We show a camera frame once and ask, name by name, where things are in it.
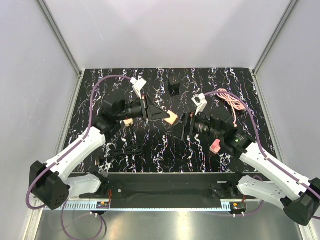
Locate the white pink charger plug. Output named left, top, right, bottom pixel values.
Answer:
left=163, top=110, right=178, bottom=125

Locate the black power strip cable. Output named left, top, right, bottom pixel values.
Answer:
left=107, top=142, right=145, bottom=158

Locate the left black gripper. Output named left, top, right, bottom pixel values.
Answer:
left=116, top=94, right=170, bottom=123

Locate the white red-socket power strip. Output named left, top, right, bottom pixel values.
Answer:
left=123, top=118, right=134, bottom=128

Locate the pink coiled cable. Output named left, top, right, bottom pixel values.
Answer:
left=215, top=88, right=247, bottom=127

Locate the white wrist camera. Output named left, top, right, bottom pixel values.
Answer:
left=130, top=77, right=147, bottom=99
left=192, top=93, right=208, bottom=115

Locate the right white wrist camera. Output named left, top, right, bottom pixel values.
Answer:
left=192, top=93, right=208, bottom=115

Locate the black cube socket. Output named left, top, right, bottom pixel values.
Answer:
left=168, top=76, right=181, bottom=96

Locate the pink power strip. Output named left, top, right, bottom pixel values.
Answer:
left=209, top=139, right=221, bottom=154

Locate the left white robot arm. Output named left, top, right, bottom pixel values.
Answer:
left=26, top=95, right=170, bottom=210

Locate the white slotted cable duct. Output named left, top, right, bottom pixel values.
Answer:
left=64, top=201, right=97, bottom=211

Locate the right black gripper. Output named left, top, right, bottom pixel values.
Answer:
left=165, top=109, right=224, bottom=140

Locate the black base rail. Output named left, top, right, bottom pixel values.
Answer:
left=107, top=173, right=243, bottom=210

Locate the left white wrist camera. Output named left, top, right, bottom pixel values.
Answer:
left=130, top=77, right=147, bottom=99

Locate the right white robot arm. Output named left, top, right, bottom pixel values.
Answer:
left=167, top=109, right=320, bottom=226

